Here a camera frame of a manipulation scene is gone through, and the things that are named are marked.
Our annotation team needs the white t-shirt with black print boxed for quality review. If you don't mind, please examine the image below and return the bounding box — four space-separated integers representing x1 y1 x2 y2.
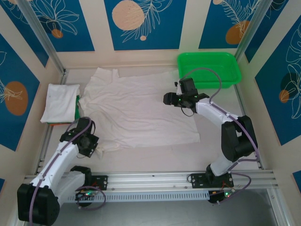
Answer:
78 67 201 160

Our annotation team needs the green folded t-shirt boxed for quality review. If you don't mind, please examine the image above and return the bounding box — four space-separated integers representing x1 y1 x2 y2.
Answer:
74 94 82 121

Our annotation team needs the orange folded t-shirt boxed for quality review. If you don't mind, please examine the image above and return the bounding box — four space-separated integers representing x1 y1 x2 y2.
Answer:
48 121 71 127

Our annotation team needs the circuit board with green light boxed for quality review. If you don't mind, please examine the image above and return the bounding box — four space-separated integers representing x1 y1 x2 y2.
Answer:
208 189 237 205
74 190 99 201

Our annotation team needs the green plastic mesh basket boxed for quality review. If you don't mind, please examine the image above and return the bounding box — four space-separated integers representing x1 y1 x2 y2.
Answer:
177 52 243 89

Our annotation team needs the plain white folded t-shirt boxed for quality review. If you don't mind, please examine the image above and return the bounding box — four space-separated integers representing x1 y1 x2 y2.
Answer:
40 82 80 124

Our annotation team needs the grey metal bottom plate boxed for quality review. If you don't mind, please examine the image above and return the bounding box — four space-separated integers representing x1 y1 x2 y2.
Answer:
51 190 283 226

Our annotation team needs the short black right wrist cable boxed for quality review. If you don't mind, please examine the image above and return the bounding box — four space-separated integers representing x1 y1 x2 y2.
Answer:
181 107 196 117

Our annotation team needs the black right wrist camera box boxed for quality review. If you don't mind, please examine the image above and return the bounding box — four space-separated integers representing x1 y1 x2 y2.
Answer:
178 78 198 95

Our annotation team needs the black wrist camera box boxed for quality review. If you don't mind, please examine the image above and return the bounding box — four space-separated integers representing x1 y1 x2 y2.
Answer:
178 78 198 95
74 117 96 135

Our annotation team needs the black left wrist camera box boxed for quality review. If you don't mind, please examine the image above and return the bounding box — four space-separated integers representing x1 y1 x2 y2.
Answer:
74 117 96 135

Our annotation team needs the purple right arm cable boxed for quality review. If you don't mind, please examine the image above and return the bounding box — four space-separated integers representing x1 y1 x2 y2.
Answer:
180 67 261 205

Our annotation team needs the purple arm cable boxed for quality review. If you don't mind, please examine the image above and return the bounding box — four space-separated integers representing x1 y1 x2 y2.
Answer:
180 67 261 205
29 117 106 224

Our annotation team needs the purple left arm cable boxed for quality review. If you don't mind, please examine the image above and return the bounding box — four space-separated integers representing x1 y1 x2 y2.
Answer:
29 117 106 224

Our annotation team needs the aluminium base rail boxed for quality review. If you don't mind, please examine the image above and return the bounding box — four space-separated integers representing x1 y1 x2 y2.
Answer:
20 170 279 193

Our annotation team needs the blue floral wall panel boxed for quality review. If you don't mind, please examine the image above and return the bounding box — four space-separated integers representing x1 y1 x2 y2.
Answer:
104 0 188 51
23 0 95 53
198 0 259 49
254 17 301 146
0 32 41 152
0 0 49 68
244 0 290 64

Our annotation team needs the grey slotted cable duct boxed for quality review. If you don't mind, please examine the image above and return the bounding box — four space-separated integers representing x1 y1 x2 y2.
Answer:
63 191 210 203

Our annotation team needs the aluminium frame post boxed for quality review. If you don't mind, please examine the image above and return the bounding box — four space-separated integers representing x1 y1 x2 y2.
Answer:
16 0 66 76
234 0 277 62

